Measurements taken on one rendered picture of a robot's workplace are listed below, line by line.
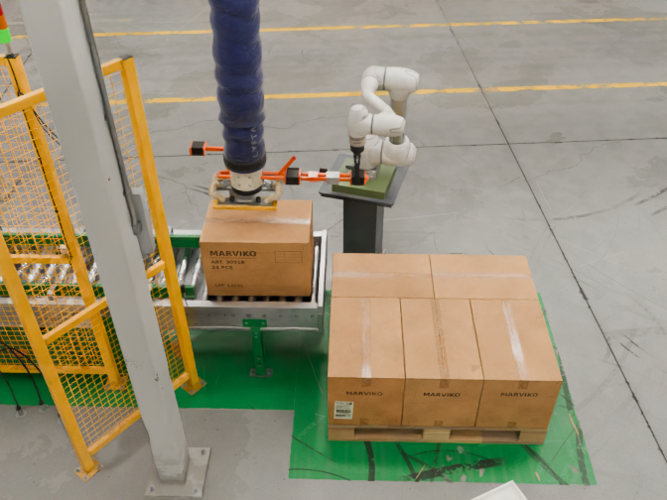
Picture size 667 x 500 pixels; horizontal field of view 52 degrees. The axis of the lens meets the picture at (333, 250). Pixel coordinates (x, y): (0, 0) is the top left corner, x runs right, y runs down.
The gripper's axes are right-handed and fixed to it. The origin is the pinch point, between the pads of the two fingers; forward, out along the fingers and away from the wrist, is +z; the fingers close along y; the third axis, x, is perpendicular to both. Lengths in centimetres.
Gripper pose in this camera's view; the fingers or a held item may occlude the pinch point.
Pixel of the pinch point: (356, 176)
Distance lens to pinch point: 370.8
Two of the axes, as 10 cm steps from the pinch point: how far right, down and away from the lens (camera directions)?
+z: 0.1, 7.7, 6.3
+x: 10.0, 0.1, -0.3
